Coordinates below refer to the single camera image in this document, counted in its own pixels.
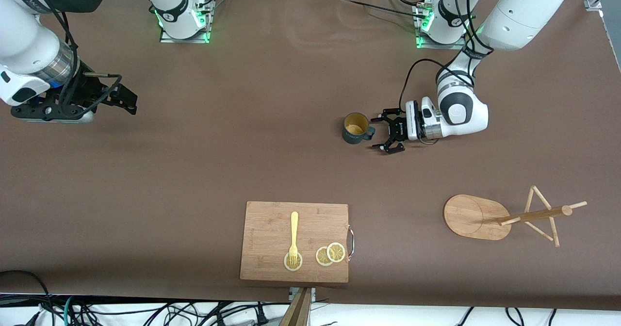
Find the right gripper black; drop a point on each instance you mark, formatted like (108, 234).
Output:
(88, 91)

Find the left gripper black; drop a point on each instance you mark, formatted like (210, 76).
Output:
(399, 129)

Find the teal cup yellow inside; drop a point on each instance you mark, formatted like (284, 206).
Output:
(354, 131)

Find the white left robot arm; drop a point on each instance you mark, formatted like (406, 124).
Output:
(524, 10)

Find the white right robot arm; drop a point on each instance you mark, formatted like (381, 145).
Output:
(24, 40)

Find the wooden mug rack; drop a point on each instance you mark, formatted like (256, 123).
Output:
(473, 217)

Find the brown table cover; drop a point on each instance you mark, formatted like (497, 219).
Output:
(242, 122)

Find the yellow plastic fork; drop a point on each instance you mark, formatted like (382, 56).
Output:
(294, 229)

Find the wooden cutting board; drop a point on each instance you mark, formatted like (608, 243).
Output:
(271, 229)

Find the lemon slice under fork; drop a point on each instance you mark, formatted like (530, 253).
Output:
(287, 265)

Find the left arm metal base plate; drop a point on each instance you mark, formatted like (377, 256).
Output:
(427, 44)

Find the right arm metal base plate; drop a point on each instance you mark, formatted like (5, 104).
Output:
(201, 37)

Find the wooden post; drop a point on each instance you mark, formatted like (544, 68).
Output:
(297, 311)

